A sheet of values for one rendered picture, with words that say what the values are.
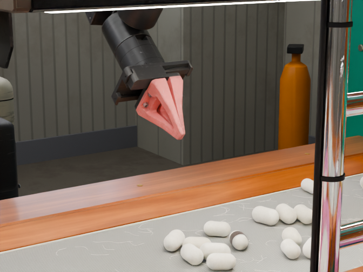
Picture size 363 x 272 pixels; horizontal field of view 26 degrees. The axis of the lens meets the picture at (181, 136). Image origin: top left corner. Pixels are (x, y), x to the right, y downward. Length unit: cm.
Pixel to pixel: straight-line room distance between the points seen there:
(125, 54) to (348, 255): 39
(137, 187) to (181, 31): 284
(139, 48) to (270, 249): 32
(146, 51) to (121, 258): 29
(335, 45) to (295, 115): 309
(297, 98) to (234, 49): 54
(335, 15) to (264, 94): 362
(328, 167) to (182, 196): 44
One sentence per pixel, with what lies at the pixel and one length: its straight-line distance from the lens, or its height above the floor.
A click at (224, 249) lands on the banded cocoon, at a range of 90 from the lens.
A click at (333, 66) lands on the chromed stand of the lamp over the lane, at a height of 100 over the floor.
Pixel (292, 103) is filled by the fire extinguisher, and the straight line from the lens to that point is 373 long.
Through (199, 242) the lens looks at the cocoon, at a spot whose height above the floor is 76.
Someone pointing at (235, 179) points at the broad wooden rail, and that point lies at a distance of 114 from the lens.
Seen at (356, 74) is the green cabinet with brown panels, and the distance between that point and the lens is 142.
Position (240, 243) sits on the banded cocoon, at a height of 75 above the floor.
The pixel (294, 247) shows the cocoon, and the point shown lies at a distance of 92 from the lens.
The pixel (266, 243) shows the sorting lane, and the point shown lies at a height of 74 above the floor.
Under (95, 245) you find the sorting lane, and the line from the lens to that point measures 97.
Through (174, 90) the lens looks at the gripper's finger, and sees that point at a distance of 103.
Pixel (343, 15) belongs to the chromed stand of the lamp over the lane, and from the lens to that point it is 65.
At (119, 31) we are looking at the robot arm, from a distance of 108.
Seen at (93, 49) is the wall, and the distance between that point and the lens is 420.
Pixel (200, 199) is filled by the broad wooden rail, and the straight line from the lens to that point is 109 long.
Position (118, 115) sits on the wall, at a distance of 433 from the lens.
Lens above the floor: 109
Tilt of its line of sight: 14 degrees down
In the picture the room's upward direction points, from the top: straight up
